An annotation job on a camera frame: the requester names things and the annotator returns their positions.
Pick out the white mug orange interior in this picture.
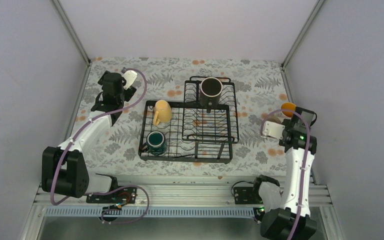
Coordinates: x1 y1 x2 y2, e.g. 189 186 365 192
280 102 297 118

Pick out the black mug white rim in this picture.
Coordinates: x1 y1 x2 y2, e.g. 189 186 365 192
199 77 223 113

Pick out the beige cream mug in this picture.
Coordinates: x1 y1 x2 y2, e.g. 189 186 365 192
269 116 282 124

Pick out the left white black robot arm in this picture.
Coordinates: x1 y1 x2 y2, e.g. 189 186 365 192
41 69 138 203

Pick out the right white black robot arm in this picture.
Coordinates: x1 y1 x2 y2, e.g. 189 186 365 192
250 106 318 240

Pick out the yellow mug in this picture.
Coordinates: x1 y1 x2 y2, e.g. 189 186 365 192
152 100 172 126

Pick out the floral patterned tablecloth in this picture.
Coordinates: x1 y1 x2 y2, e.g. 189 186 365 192
74 57 288 177

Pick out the dark green mug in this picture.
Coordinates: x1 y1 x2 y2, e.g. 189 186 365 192
139 131 167 156

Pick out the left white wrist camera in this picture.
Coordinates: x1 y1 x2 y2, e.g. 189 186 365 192
122 69 138 90

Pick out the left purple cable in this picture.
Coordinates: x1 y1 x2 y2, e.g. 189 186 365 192
50 68 150 225

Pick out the purple cable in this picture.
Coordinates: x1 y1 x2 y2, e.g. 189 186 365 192
50 68 150 225
260 109 312 240

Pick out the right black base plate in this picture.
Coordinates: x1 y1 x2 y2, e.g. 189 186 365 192
233 186 263 205

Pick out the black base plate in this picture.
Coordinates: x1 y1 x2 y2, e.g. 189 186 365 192
86 187 137 205
233 186 263 205

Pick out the black wire dish rack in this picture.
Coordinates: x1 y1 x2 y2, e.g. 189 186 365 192
138 76 240 164

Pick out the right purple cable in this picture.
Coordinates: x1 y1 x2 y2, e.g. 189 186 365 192
260 109 312 240

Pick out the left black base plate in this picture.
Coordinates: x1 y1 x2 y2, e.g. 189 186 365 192
86 187 137 205

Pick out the aluminium mounting rail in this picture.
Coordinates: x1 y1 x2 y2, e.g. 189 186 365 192
33 183 333 207

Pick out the left aluminium frame post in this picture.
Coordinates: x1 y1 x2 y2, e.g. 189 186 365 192
51 0 91 66

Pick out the aluminium frame post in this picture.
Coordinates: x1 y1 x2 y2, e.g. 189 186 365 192
281 0 326 71
51 0 91 66

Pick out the grey slotted cable duct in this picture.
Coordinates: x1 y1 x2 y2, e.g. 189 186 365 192
44 206 255 219

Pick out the right aluminium frame post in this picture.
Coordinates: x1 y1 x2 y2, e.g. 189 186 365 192
281 0 326 71

